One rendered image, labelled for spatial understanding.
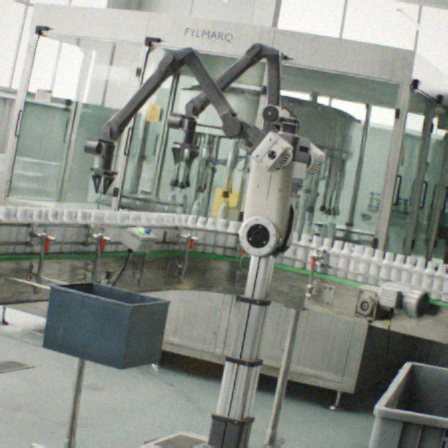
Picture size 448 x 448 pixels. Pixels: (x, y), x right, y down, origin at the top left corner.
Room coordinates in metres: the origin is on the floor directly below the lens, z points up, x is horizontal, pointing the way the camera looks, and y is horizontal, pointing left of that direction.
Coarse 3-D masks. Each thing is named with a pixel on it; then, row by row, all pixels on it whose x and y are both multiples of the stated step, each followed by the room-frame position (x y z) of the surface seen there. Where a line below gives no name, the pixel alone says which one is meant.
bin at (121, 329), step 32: (64, 288) 3.92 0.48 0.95; (96, 288) 4.21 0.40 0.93; (64, 320) 3.91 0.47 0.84; (96, 320) 3.87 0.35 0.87; (128, 320) 3.83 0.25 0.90; (160, 320) 4.07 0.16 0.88; (64, 352) 3.91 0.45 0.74; (96, 352) 3.86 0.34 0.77; (128, 352) 3.86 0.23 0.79; (160, 352) 4.11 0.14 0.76
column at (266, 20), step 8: (256, 0) 13.26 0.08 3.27; (264, 0) 13.23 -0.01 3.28; (272, 0) 13.19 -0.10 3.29; (280, 0) 13.39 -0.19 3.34; (256, 8) 13.26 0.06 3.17; (264, 8) 13.22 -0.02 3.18; (272, 8) 13.19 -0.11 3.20; (280, 8) 13.39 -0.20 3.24; (256, 16) 13.25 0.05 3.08; (264, 16) 13.22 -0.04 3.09; (272, 16) 13.24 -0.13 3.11; (256, 24) 13.24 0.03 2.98; (264, 24) 13.21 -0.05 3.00; (272, 24) 13.41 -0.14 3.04
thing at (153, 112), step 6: (42, 90) 8.31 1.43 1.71; (48, 90) 8.29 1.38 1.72; (36, 96) 8.33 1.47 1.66; (42, 96) 8.31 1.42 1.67; (48, 96) 8.29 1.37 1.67; (150, 108) 8.00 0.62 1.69; (156, 108) 7.99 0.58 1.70; (150, 114) 8.00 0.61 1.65; (156, 114) 7.98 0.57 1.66; (150, 120) 8.00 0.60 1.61; (156, 120) 7.98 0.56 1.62; (402, 150) 7.55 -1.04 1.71; (402, 156) 7.58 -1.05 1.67; (402, 162) 7.60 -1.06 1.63; (426, 168) 8.35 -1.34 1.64; (426, 174) 8.39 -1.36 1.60
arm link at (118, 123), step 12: (168, 60) 4.68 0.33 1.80; (156, 72) 4.73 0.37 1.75; (168, 72) 4.71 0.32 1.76; (144, 84) 4.74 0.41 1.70; (156, 84) 4.73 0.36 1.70; (132, 96) 4.76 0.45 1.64; (144, 96) 4.74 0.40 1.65; (132, 108) 4.75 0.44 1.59; (108, 120) 4.77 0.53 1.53; (120, 120) 4.76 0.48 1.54; (120, 132) 4.81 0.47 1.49
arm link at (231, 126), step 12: (192, 48) 4.69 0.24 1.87; (180, 60) 4.70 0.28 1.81; (192, 60) 4.68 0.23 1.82; (192, 72) 4.68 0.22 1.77; (204, 72) 4.66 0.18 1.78; (204, 84) 4.66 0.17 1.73; (216, 84) 4.66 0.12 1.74; (216, 96) 4.64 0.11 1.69; (216, 108) 4.63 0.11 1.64; (228, 108) 4.61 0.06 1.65; (228, 120) 4.58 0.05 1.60; (228, 132) 4.58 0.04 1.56
